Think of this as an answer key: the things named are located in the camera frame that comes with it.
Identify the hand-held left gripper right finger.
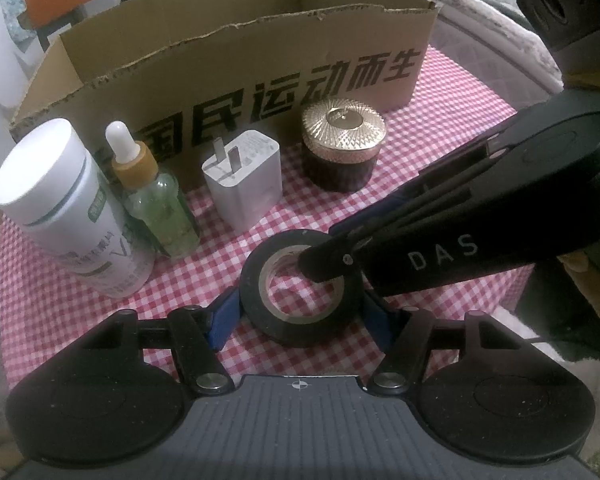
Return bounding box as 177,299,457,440
362,290,528,396

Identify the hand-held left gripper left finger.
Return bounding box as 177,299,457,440
77,287,243,395

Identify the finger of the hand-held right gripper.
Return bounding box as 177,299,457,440
298,232,366,285
328,142,491,250

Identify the black electrical tape roll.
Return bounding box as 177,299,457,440
240,230,366,347

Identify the dark jar with gold lid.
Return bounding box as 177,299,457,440
300,99,387,193

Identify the green dropper bottle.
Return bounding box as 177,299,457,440
105,121,201,260

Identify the white supplement bottle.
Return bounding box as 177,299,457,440
0,117,156,297

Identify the brown cardboard box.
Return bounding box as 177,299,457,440
9,0,443,153

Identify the white charger plug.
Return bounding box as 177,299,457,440
201,130,283,234

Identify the red checkered tablecloth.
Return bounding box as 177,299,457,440
0,45,536,376

